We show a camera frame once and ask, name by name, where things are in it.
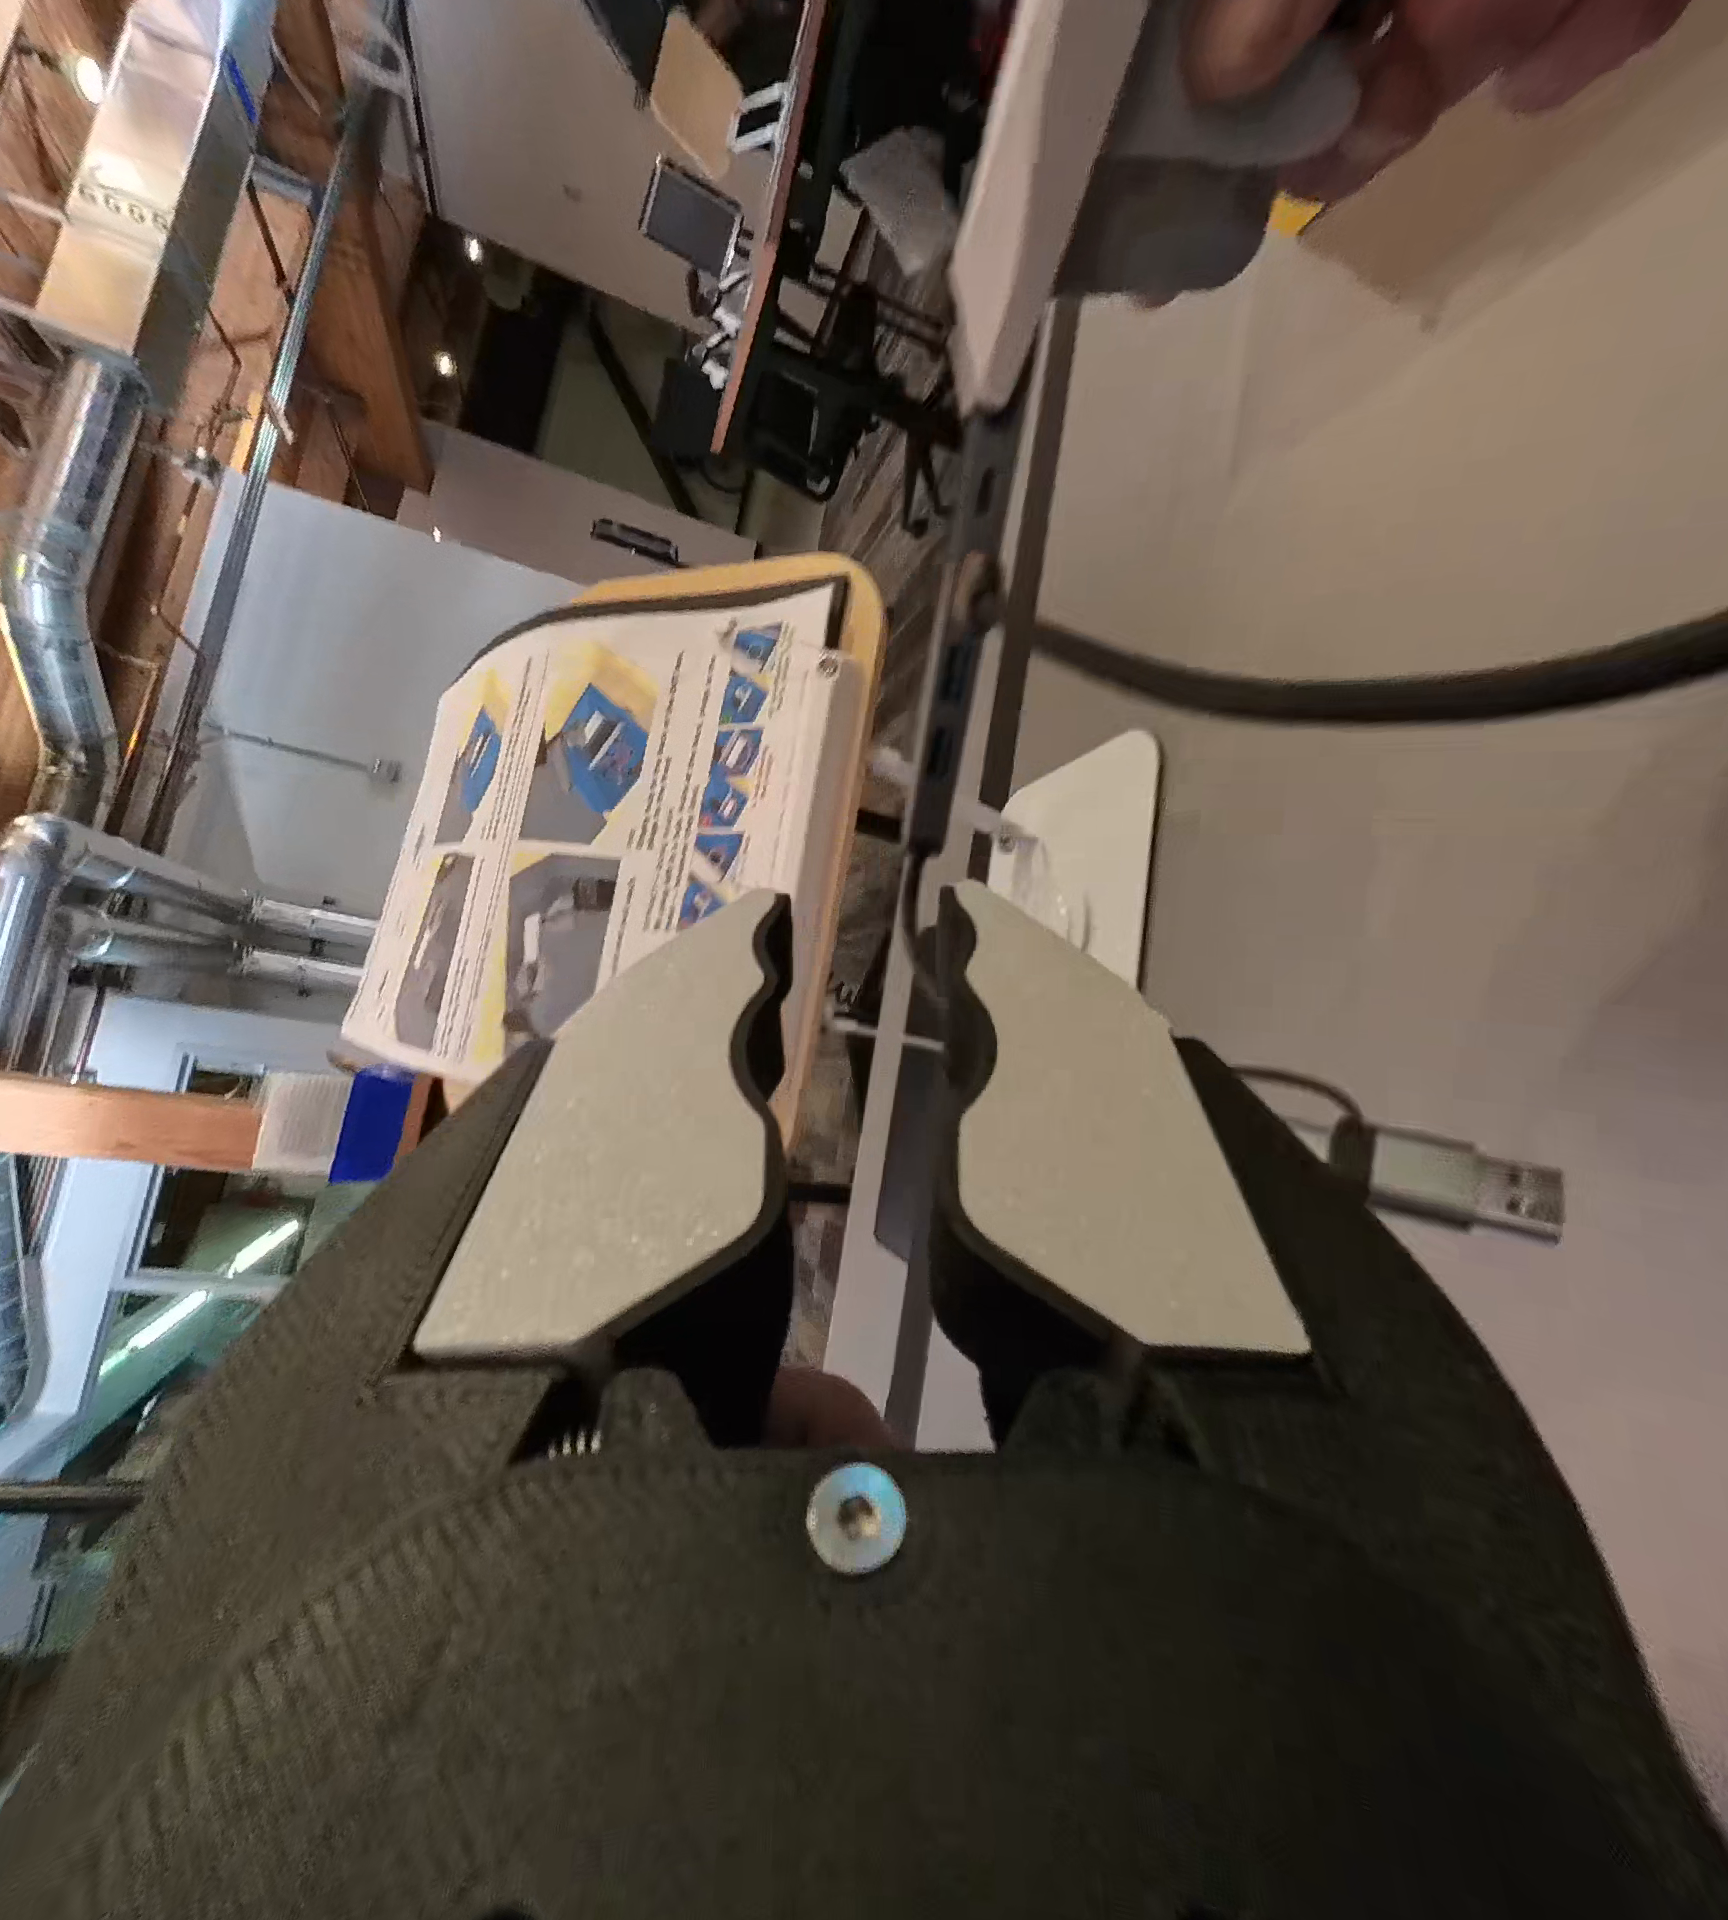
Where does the printed instruction sheet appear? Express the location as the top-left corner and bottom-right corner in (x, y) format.
(338, 581), (842, 1083)

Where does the wooden pillar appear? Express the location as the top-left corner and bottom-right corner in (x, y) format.
(0, 1059), (266, 1170)

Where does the instruction sheet on wooden stand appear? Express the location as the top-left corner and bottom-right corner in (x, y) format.
(328, 553), (1164, 1157)

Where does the silver air duct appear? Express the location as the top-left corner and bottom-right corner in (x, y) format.
(0, 357), (151, 789)

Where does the black usb cable copper plug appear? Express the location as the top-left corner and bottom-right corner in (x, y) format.
(952, 548), (1728, 731)

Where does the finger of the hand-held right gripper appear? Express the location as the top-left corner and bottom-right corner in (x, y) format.
(945, 0), (1151, 417)

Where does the white perforated panel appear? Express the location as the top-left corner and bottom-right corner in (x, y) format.
(257, 1073), (344, 1168)

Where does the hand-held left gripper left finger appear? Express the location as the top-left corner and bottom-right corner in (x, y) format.
(413, 888), (794, 1370)

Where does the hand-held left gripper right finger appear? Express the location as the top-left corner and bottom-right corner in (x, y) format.
(931, 880), (1315, 1367)

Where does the person's right hand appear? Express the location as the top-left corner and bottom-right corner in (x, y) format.
(1186, 0), (1698, 204)

